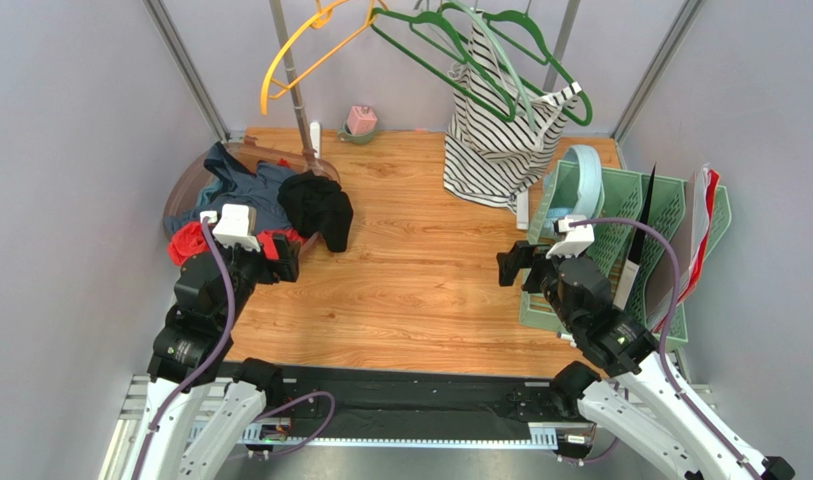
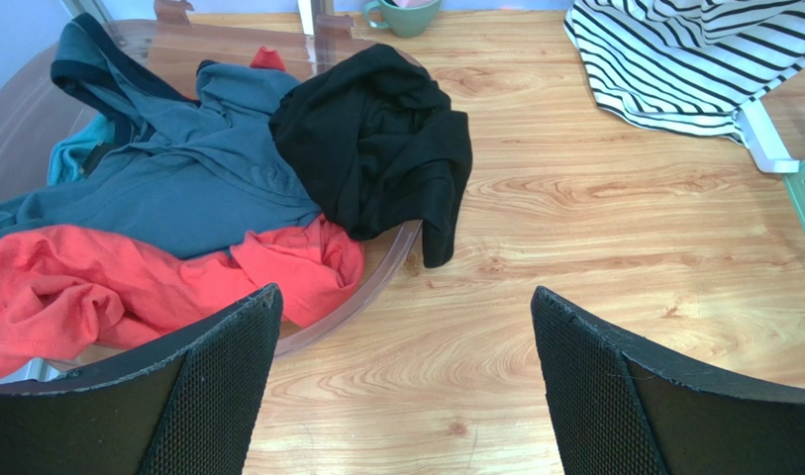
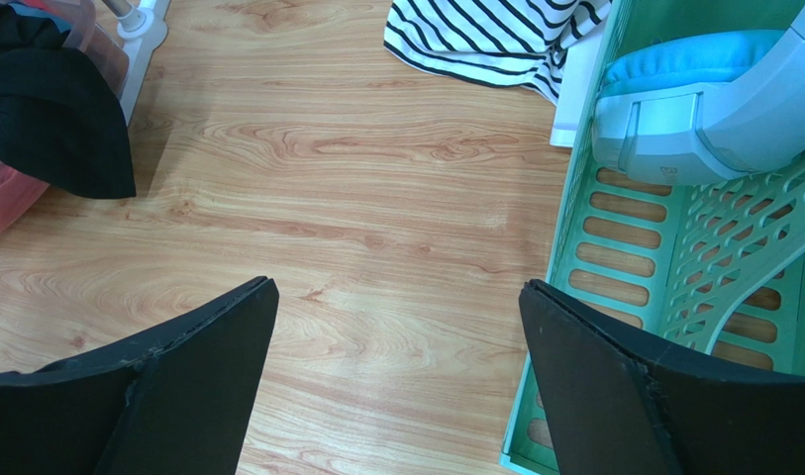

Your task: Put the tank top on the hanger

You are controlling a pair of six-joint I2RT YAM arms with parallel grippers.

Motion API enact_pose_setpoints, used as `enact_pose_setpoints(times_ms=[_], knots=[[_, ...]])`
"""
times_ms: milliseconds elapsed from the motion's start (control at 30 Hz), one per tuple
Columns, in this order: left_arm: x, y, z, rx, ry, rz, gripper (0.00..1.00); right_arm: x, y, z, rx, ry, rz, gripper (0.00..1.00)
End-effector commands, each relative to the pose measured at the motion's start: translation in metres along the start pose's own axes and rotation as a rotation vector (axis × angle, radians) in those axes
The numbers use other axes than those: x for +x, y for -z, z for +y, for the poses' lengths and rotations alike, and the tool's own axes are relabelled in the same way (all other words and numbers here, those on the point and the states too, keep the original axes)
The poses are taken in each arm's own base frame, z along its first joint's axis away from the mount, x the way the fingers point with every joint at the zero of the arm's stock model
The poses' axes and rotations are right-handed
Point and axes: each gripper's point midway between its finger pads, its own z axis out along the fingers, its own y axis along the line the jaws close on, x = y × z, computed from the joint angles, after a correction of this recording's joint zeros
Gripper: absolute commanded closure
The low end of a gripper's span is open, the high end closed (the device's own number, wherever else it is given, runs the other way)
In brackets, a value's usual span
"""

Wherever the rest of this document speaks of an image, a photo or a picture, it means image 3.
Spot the striped black white shirt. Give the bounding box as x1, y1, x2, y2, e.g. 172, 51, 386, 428
383, 0, 613, 103

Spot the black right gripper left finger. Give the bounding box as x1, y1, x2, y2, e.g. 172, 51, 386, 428
0, 277, 279, 474

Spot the transparent brown laundry basket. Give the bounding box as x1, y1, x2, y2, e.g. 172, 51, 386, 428
0, 1, 130, 235

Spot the white clothes rack base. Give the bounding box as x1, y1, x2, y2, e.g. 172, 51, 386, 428
102, 0, 170, 123

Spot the black tank top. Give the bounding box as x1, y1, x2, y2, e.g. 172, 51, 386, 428
0, 4, 137, 200

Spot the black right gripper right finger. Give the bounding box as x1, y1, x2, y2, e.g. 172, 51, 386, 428
519, 280, 805, 474

